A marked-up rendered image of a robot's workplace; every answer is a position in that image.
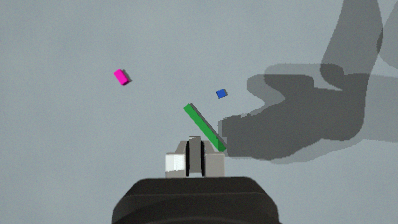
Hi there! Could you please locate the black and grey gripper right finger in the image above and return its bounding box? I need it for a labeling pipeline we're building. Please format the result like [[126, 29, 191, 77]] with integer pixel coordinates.
[[201, 140, 225, 177]]

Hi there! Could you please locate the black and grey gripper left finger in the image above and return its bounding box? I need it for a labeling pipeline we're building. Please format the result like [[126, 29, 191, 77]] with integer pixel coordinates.
[[165, 141, 190, 178]]

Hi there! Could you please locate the small blue cube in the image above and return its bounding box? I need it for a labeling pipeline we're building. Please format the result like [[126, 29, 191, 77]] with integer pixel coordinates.
[[216, 89, 226, 98]]

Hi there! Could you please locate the grey rod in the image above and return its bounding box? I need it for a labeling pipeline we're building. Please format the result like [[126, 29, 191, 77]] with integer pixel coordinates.
[[189, 136, 201, 173]]

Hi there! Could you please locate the small magenta block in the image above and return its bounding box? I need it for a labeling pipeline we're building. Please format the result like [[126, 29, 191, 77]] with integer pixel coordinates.
[[114, 69, 130, 86]]

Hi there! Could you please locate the green flat bar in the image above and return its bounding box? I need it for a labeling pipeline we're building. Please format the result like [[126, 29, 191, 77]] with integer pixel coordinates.
[[183, 104, 226, 152]]

